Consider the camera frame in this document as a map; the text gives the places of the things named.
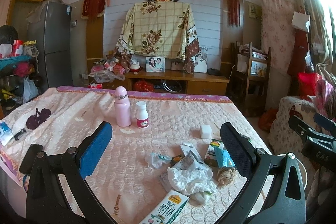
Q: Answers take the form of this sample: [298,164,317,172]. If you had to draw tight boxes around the rainbow medicine box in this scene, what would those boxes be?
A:
[203,139,224,168]

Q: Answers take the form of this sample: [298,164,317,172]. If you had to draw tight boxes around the white sponge block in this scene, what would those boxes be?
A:
[200,124,212,139]

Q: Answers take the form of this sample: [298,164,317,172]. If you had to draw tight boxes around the white plastic bag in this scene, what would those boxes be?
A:
[167,168,217,196]

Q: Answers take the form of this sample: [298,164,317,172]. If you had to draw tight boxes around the floral covered sofa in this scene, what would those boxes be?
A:
[267,95,336,214]

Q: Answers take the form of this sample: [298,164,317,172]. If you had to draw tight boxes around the wooden chair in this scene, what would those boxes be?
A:
[227,43,272,117]

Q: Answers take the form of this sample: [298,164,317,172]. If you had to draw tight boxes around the blue snack packet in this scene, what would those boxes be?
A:
[214,147,236,168]

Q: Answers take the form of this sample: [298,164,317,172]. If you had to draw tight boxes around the purple knitted item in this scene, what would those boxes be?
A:
[26,108,51,130]

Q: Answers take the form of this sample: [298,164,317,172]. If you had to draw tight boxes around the white green wrapper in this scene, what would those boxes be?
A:
[189,189,218,205]

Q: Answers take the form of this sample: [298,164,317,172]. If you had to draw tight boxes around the pink floral rolled mattress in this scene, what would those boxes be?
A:
[261,0,295,75]

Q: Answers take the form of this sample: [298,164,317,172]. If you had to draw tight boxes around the white printed food wrapper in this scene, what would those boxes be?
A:
[159,151,213,192]

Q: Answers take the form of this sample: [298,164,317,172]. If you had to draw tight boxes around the wooden tv cabinet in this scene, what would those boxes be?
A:
[102,70,229,96]

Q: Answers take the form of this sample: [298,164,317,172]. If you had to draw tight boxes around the milk carton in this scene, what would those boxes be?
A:
[140,190,189,224]

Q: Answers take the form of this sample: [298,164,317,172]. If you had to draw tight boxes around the dark green snack packet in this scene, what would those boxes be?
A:
[170,154,184,167]

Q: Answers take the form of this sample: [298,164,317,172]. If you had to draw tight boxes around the small crumpled white wrapper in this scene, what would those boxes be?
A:
[145,152,172,169]

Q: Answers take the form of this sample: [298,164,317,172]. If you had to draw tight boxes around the pink thermos bottle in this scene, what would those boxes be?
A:
[114,86,131,127]

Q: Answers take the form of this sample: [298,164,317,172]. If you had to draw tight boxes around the cluttered shelf rack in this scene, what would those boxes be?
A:
[1,25,39,118]

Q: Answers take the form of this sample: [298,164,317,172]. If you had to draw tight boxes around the pink quilted table cover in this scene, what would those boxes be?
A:
[1,87,265,223]

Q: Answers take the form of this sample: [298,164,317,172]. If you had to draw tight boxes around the white pill bottle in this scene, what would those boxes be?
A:
[135,101,149,128]

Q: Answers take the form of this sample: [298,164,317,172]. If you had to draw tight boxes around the clear plastic bag on cabinet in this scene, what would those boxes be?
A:
[88,69,125,84]

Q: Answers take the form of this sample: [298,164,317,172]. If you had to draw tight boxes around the framed couple photo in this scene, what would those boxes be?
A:
[145,56,165,72]

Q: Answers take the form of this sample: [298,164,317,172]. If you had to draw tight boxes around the floral cloth covered television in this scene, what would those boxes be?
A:
[115,1,201,74]

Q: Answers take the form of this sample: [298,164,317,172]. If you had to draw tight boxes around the grey refrigerator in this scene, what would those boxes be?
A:
[27,1,73,92]

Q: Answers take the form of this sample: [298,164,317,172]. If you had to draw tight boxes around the beige twisted rope ball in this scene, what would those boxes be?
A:
[217,166,238,186]

